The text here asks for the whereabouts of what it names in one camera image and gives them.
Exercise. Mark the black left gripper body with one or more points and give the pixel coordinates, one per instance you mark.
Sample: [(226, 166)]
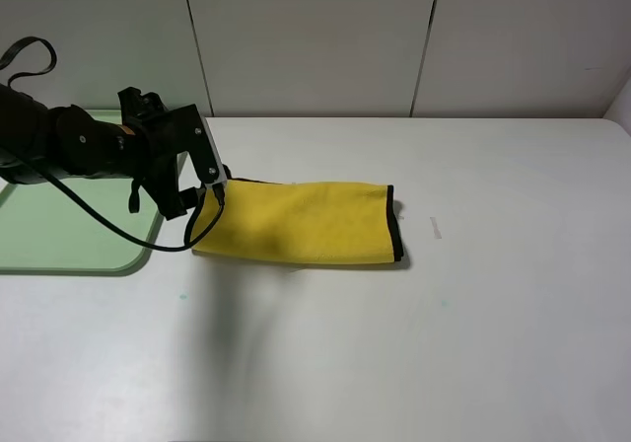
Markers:
[(67, 142)]

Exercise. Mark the light green plastic tray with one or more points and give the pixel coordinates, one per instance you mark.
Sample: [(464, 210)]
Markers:
[(44, 234)]

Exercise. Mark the yellow microfiber towel black trim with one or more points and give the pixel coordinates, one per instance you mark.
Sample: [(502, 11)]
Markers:
[(325, 223)]

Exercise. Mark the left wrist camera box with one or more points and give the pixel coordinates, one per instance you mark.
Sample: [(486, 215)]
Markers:
[(192, 135)]

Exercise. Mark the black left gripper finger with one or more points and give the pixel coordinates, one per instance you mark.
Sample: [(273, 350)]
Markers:
[(191, 196)]

